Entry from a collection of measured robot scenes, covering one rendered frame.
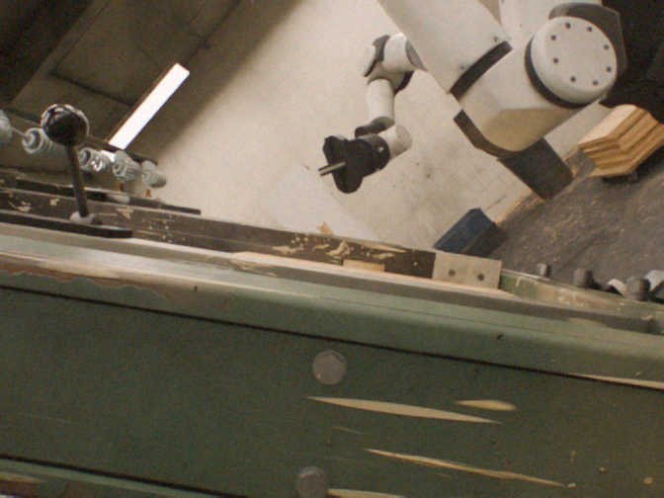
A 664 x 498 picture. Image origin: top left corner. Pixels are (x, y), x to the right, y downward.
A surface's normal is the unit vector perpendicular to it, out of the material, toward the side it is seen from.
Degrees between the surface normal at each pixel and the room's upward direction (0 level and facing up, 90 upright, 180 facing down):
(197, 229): 90
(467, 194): 90
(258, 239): 90
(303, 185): 90
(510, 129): 128
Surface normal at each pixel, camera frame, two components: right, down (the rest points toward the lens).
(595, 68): 0.20, -0.19
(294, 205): -0.11, 0.11
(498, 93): -0.52, 0.37
